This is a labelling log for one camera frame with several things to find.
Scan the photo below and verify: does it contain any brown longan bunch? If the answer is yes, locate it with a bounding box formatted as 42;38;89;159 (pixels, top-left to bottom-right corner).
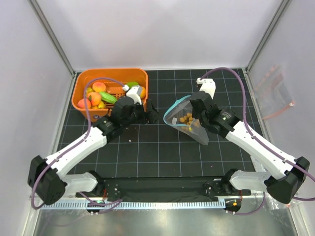
179;113;200;131

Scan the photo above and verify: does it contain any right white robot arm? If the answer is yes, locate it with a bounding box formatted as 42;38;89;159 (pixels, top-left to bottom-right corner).
189;91;310;204

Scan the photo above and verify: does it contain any yellow orange mango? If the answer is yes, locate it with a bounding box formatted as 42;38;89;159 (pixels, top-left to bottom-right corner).
138;86;146;99

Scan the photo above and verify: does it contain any peach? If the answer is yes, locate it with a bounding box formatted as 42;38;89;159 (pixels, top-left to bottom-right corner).
77;98;92;109
92;82;107;92
86;92;102;106

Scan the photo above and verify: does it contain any purple cable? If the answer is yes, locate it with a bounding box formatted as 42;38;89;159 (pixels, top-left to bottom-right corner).
31;77;127;215
200;67;315;216

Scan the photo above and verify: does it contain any yellow starfruit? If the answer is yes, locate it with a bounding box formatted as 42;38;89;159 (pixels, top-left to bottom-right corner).
86;87;94;95

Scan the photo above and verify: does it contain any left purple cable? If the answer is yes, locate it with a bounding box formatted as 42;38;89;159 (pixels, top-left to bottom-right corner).
31;77;127;215

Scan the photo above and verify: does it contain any peach at front left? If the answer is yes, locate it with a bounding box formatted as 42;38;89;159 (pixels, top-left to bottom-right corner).
77;98;92;109

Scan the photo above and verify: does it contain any clear zip top bag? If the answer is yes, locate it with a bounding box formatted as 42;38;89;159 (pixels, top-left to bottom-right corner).
163;95;209;145

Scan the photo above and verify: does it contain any yellow banana bunch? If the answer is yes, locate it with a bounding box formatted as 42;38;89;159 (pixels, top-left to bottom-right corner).
91;101;105;109

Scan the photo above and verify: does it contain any peach in middle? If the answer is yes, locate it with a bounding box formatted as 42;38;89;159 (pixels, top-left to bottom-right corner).
86;92;102;106

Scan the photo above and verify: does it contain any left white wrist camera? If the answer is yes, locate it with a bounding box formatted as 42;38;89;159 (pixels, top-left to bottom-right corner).
123;85;143;105

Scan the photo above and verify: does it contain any orange plastic basket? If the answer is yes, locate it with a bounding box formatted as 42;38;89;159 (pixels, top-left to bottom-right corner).
71;68;148;122

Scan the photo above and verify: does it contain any black grid mat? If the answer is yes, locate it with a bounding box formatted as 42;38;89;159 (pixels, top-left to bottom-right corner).
70;69;261;177

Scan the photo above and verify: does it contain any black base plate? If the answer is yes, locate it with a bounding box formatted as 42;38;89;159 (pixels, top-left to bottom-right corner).
83;177;251;203

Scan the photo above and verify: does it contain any slotted cable duct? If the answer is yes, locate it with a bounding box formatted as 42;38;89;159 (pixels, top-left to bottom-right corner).
41;199;225;210

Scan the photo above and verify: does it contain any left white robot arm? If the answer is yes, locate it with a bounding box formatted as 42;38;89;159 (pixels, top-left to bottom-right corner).
28;96;159;205

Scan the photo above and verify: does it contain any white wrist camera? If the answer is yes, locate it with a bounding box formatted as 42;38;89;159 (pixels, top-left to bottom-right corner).
196;78;216;99
123;85;143;105

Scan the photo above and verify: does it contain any peach at back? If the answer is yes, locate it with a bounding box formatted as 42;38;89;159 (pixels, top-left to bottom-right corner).
92;82;107;92

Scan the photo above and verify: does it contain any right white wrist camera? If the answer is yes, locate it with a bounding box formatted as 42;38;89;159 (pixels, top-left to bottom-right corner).
196;78;216;99

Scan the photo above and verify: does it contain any green starfruit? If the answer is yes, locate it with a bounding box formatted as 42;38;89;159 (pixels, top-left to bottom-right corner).
126;82;139;88

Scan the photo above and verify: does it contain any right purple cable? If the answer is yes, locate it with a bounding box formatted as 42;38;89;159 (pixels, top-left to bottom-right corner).
200;67;315;216

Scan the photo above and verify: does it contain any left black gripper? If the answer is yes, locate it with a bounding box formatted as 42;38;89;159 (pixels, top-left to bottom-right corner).
121;98;160;128

